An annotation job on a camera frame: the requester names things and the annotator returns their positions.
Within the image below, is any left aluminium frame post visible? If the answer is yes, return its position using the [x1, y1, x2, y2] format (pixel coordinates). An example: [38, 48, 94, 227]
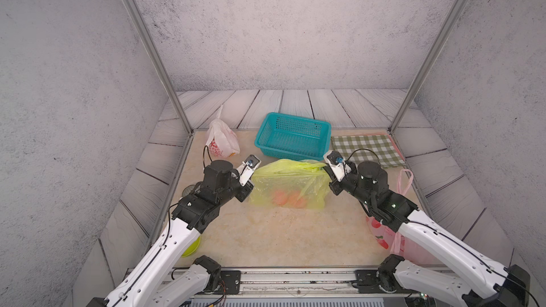
[122, 0, 193, 134]

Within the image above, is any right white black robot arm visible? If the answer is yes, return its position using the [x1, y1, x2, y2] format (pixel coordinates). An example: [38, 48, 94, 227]
[324, 152, 534, 306]

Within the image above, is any teal plastic basket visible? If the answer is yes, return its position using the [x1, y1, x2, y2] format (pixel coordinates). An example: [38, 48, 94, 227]
[255, 112, 331, 161]

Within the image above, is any lime green plastic cup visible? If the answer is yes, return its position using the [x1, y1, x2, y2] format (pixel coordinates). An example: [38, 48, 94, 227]
[182, 236, 201, 257]

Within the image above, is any aluminium frame post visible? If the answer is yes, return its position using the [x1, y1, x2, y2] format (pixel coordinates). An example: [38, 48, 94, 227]
[388, 0, 469, 135]
[122, 0, 193, 134]

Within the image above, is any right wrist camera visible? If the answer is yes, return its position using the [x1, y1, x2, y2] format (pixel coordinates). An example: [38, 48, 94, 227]
[324, 150, 351, 182]

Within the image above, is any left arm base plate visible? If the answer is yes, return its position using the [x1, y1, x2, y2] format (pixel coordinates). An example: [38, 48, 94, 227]
[198, 269, 242, 296]

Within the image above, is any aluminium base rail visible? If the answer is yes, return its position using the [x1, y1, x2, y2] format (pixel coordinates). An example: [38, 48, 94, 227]
[111, 266, 491, 307]

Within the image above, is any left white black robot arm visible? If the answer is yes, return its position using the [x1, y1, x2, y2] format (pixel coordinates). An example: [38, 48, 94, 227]
[89, 155, 261, 306]

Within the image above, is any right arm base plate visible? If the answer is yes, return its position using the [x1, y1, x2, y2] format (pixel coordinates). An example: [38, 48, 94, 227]
[351, 269, 417, 295]

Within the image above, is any green checkered cloth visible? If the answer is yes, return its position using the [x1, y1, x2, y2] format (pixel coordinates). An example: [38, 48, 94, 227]
[331, 134, 405, 169]

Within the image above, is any yellow-green avocado plastic bag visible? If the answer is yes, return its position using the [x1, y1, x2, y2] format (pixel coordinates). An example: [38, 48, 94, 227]
[249, 159, 331, 210]

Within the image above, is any red apple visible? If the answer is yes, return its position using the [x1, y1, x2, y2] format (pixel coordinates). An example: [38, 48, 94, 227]
[272, 190, 308, 209]

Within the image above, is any right aluminium frame post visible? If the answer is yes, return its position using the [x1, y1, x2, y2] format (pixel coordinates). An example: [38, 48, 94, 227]
[388, 0, 469, 135]

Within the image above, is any white tied plastic bag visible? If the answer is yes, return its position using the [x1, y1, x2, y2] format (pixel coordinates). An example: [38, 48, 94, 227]
[206, 105, 240, 159]

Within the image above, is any pink strawberry plastic bag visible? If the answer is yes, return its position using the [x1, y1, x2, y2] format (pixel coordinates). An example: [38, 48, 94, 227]
[365, 168, 440, 265]

